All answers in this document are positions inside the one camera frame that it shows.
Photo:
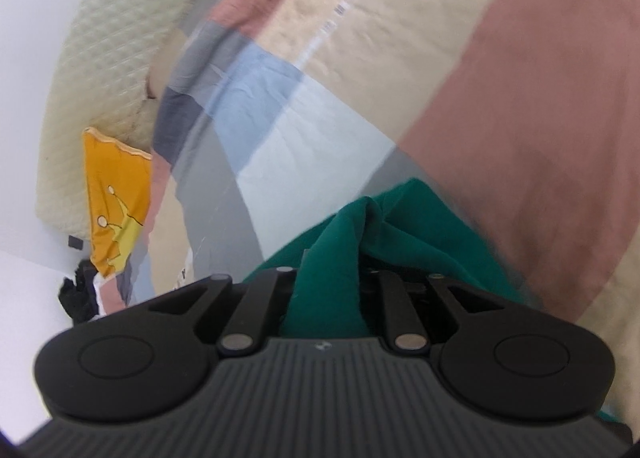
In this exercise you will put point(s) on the green sweatshirt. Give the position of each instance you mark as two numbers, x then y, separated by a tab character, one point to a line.
415	228

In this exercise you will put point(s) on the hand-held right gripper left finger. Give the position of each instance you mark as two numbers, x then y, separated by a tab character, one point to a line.
260	303

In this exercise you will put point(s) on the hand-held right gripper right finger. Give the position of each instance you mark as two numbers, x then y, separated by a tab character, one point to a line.
395	308

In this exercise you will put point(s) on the yellow crown pillow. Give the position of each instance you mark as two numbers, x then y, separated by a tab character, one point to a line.
115	198

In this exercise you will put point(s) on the cream quilted headboard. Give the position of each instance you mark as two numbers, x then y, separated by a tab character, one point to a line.
110	63

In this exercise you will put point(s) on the dark wall socket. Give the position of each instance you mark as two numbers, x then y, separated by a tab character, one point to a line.
75	242

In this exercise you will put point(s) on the black clothes pile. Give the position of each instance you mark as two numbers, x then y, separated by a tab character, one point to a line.
77	293

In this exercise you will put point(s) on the patchwork quilt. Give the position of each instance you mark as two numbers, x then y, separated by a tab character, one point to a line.
525	88

